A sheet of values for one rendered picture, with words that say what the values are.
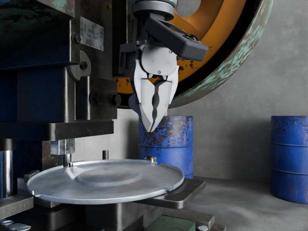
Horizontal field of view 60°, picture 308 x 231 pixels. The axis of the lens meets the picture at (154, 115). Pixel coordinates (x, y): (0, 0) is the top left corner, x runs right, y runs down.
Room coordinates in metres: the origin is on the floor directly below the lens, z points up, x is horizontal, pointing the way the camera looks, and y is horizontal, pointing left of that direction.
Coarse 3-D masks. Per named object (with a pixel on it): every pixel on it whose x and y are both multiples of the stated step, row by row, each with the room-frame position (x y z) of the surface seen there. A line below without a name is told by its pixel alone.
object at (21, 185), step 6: (18, 180) 0.52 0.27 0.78; (18, 186) 0.52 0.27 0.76; (24, 186) 0.52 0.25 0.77; (18, 192) 0.52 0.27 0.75; (24, 192) 0.52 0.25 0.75; (36, 198) 0.50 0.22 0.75; (36, 204) 0.50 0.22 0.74; (42, 204) 0.49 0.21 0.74; (48, 204) 0.49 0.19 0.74; (54, 204) 0.49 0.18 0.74
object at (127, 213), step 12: (192, 180) 0.51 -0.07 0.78; (168, 192) 0.43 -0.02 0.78; (180, 192) 0.43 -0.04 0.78; (192, 192) 0.43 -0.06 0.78; (84, 204) 0.49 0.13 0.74; (96, 204) 0.47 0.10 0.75; (108, 204) 0.46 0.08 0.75; (120, 204) 0.46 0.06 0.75; (132, 204) 0.49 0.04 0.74; (156, 204) 0.40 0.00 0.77; (168, 204) 0.39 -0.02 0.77; (180, 204) 0.39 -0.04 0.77; (84, 216) 0.49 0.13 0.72; (96, 216) 0.47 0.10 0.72; (108, 216) 0.46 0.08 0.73; (120, 216) 0.46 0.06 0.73; (132, 216) 0.49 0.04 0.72; (108, 228) 0.46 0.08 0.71; (120, 228) 0.46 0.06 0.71; (132, 228) 0.49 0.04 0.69; (144, 228) 0.52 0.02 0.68
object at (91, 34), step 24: (96, 0) 0.55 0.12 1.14; (96, 24) 0.55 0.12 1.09; (96, 48) 0.55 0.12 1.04; (24, 72) 0.51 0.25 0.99; (48, 72) 0.49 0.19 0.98; (72, 72) 0.47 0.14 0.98; (96, 72) 0.55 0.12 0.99; (24, 96) 0.51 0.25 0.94; (48, 96) 0.49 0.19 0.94; (72, 96) 0.49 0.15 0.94; (96, 96) 0.48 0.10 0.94; (120, 96) 0.55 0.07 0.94; (24, 120) 0.51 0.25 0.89; (48, 120) 0.49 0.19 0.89; (72, 120) 0.49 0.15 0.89; (96, 120) 0.55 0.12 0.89
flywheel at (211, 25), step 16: (208, 0) 0.80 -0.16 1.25; (224, 0) 0.75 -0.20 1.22; (240, 0) 0.73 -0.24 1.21; (176, 16) 0.85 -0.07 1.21; (192, 16) 0.83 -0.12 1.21; (208, 16) 0.80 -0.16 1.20; (224, 16) 0.75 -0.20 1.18; (240, 16) 0.74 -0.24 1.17; (192, 32) 0.83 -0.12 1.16; (208, 32) 0.77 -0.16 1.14; (224, 32) 0.75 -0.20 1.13; (240, 32) 0.81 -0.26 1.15; (208, 48) 0.77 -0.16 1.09; (224, 48) 0.78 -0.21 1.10; (192, 64) 0.79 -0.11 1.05; (208, 64) 0.79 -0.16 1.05; (112, 80) 0.91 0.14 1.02; (128, 80) 0.88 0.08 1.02; (160, 80) 0.83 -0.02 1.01; (192, 80) 0.85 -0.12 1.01
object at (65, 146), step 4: (56, 140) 0.55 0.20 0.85; (60, 140) 0.55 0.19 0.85; (64, 140) 0.55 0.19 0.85; (68, 140) 0.56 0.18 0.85; (72, 140) 0.57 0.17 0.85; (52, 144) 0.55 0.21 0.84; (56, 144) 0.55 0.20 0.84; (60, 144) 0.55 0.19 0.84; (64, 144) 0.55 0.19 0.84; (68, 144) 0.56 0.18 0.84; (72, 144) 0.57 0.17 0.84; (52, 148) 0.55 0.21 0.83; (56, 148) 0.55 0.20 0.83; (60, 148) 0.55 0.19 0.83; (64, 148) 0.55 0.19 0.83; (68, 148) 0.56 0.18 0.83; (72, 148) 0.57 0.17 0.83; (52, 152) 0.55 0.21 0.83; (56, 152) 0.55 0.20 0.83; (60, 152) 0.55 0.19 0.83; (64, 152) 0.55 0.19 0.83; (68, 152) 0.56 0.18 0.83; (72, 152) 0.57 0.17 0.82
